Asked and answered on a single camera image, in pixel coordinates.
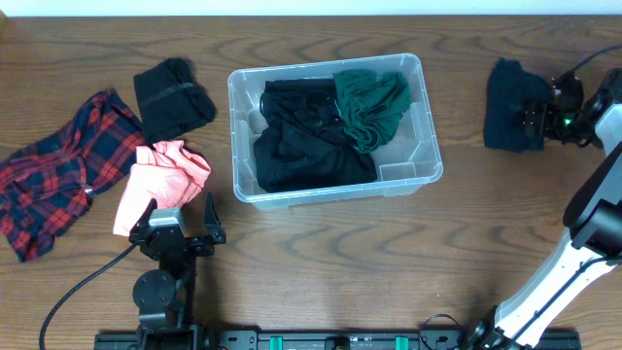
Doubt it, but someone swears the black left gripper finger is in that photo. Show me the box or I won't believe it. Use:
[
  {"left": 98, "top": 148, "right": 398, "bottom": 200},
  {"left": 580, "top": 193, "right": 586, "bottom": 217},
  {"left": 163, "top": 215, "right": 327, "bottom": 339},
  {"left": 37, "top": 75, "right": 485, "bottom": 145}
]
[
  {"left": 203, "top": 192, "right": 226, "bottom": 245},
  {"left": 128, "top": 198, "right": 157, "bottom": 243}
]

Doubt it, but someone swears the dark navy garment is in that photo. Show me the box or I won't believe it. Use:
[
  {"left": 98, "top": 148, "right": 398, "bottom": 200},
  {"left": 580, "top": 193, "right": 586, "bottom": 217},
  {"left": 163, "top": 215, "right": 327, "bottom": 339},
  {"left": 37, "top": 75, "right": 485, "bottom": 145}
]
[{"left": 483, "top": 58, "right": 553, "bottom": 153}]

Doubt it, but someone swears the large black garment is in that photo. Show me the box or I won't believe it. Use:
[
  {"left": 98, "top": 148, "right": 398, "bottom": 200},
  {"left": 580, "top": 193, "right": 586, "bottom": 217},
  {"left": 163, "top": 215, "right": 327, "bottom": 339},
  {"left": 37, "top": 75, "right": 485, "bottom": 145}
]
[{"left": 254, "top": 79, "right": 377, "bottom": 193}]

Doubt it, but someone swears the clear plastic storage bin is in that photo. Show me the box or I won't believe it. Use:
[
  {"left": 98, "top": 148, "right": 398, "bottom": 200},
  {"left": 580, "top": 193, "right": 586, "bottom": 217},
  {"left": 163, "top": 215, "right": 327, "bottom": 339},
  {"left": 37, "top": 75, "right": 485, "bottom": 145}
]
[{"left": 227, "top": 52, "right": 443, "bottom": 211}]

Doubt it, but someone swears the dark green garment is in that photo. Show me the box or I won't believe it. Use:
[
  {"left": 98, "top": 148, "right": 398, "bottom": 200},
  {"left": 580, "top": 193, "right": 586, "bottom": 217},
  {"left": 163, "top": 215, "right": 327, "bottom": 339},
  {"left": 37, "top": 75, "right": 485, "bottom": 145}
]
[{"left": 333, "top": 69, "right": 411, "bottom": 154}]

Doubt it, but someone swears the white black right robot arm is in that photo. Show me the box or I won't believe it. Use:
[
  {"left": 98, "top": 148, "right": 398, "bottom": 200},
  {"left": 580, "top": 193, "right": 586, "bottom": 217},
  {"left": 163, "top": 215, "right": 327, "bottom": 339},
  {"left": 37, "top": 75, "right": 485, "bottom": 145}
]
[{"left": 458, "top": 60, "right": 621, "bottom": 349}]

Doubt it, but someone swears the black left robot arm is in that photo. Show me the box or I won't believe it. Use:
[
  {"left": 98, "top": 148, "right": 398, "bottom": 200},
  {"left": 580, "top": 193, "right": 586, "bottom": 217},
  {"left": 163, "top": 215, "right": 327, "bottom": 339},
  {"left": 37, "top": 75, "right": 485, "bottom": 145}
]
[{"left": 129, "top": 193, "right": 226, "bottom": 350}]

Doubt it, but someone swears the pink crumpled garment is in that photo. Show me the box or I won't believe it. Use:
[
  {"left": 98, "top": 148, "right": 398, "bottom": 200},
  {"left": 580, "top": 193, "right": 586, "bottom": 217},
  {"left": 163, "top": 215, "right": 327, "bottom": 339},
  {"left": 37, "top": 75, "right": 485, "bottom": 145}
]
[{"left": 113, "top": 140, "right": 212, "bottom": 237}]

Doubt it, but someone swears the red navy plaid shirt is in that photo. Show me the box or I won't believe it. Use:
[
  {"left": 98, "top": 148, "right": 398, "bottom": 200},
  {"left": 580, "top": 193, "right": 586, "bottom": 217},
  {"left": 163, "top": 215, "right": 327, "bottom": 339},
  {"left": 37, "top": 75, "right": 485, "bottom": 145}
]
[{"left": 1, "top": 89, "right": 144, "bottom": 263}]

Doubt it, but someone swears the black folded garment with band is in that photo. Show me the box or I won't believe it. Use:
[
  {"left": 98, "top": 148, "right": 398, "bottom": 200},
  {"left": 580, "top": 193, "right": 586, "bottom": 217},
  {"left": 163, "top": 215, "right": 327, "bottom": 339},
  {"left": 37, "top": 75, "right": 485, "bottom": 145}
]
[{"left": 133, "top": 57, "right": 217, "bottom": 145}]

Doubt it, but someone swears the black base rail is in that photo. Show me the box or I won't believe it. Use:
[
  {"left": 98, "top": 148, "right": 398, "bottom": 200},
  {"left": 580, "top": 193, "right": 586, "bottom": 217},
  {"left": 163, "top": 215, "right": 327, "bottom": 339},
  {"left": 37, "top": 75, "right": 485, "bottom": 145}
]
[{"left": 94, "top": 329, "right": 582, "bottom": 350}]

